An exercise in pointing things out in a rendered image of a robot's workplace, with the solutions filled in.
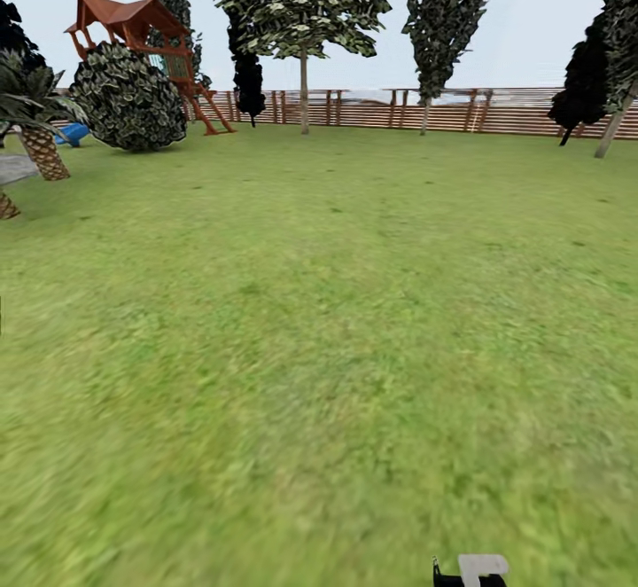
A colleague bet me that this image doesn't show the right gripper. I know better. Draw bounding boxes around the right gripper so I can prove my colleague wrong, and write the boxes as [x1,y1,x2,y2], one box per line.
[433,560,507,587]

